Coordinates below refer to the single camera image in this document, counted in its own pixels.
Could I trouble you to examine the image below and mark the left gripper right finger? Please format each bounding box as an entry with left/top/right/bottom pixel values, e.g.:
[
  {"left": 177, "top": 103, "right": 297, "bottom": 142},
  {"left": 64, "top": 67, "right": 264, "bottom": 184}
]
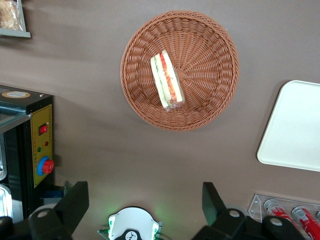
[{"left": 191, "top": 181, "right": 247, "bottom": 240}]

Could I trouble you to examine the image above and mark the triangle sandwich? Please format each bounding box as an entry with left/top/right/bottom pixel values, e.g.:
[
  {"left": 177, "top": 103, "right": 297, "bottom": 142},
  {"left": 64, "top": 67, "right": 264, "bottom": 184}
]
[{"left": 149, "top": 49, "right": 186, "bottom": 113}]

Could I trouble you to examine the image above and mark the clear acrylic bottle rack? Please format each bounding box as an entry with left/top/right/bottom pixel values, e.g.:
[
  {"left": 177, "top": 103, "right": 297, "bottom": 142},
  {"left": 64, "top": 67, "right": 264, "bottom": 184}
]
[{"left": 247, "top": 193, "right": 320, "bottom": 240}]

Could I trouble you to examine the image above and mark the brown wicker basket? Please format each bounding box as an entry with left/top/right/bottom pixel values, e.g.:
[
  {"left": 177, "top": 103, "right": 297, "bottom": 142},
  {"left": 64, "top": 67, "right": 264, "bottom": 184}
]
[{"left": 119, "top": 9, "right": 240, "bottom": 132}]

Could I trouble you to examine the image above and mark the black machine yellow panel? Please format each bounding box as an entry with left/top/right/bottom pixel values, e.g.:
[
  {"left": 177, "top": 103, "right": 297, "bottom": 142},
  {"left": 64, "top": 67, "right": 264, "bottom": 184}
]
[{"left": 0, "top": 84, "right": 56, "bottom": 226}]

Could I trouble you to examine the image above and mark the clear nut snack packet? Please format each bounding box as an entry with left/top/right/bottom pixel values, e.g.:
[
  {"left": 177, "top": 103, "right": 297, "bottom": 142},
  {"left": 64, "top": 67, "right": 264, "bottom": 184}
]
[{"left": 0, "top": 0, "right": 24, "bottom": 31}]

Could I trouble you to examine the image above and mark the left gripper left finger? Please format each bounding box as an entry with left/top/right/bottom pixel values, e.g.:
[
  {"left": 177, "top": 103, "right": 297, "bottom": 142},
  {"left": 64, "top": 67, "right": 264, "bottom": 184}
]
[{"left": 28, "top": 181, "right": 90, "bottom": 240}]

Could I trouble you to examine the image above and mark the cream plastic tray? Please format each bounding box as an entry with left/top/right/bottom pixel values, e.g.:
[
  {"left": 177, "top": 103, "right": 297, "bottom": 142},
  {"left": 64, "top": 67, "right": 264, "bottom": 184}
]
[{"left": 256, "top": 79, "right": 320, "bottom": 173}]

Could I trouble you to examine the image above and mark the grey snack tray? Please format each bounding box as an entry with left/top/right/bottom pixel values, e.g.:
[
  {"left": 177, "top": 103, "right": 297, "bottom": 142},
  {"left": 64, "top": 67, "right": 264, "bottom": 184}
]
[{"left": 0, "top": 0, "right": 32, "bottom": 39}]

